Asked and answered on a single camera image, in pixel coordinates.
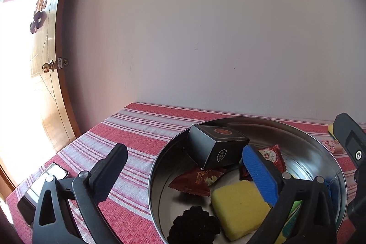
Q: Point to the small pink packet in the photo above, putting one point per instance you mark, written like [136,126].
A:
[333,145]

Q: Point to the red striped cloth covered desktop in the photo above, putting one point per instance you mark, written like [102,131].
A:
[128,129]

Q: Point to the black fuzzy bundle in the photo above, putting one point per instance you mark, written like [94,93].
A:
[194,225]

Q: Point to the green and yellow scouring sponge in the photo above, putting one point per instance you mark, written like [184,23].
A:
[331,129]

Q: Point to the wooden door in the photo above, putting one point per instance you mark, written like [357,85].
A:
[37,106]

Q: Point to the metal door latch plate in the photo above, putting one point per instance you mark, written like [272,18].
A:
[62,62]

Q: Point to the black box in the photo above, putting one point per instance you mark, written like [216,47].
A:
[214,144]

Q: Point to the round metal bowl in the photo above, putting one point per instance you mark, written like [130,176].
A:
[308,146]

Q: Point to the black smartphone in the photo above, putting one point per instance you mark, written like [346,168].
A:
[55,172]

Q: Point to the small yellow sponge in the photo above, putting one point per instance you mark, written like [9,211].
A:
[237,209]

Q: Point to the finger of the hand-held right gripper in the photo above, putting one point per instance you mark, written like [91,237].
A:
[359,204]
[350,129]

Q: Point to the red snack packet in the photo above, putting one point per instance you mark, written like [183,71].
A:
[197,181]
[271,158]

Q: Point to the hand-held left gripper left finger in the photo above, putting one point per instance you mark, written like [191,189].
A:
[110,175]

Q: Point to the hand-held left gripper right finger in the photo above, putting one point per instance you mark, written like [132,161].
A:
[260,175]

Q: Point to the brass door knob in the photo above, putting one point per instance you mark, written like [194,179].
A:
[48,66]

